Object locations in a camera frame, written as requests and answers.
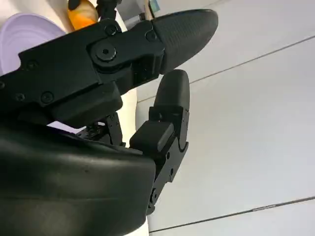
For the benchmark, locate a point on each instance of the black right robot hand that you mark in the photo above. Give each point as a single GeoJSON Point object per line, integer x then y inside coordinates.
{"type": "Point", "coordinates": [61, 177]}

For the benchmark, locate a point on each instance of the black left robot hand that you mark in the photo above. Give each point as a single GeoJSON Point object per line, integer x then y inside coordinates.
{"type": "Point", "coordinates": [108, 7]}

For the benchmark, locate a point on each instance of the lilac plate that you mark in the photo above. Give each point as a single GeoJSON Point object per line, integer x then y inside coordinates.
{"type": "Point", "coordinates": [24, 34]}

